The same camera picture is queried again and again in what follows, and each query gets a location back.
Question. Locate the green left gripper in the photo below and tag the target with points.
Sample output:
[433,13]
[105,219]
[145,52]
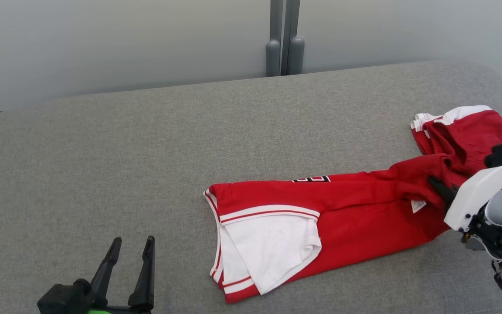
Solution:
[120,311]

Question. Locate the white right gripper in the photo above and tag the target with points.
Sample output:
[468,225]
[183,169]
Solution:
[473,196]

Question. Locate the red shorts with white stripe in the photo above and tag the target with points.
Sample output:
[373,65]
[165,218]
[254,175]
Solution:
[473,135]

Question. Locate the red jersey with white sleeves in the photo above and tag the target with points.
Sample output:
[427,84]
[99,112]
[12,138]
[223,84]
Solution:
[355,218]

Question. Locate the grey metal partition post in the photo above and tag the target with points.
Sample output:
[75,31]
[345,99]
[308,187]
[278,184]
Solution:
[273,39]
[294,39]

